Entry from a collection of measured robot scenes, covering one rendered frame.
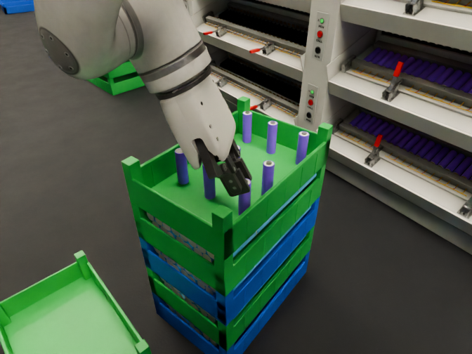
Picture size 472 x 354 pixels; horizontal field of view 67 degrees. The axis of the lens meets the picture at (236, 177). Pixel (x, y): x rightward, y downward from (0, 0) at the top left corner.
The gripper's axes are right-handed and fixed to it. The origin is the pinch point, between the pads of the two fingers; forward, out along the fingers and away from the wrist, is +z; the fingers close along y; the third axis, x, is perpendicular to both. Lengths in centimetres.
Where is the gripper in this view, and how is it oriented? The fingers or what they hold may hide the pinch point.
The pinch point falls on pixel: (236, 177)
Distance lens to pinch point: 50.4
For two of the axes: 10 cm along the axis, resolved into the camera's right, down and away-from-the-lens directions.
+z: 4.2, 7.6, 5.0
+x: 9.0, -2.6, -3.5
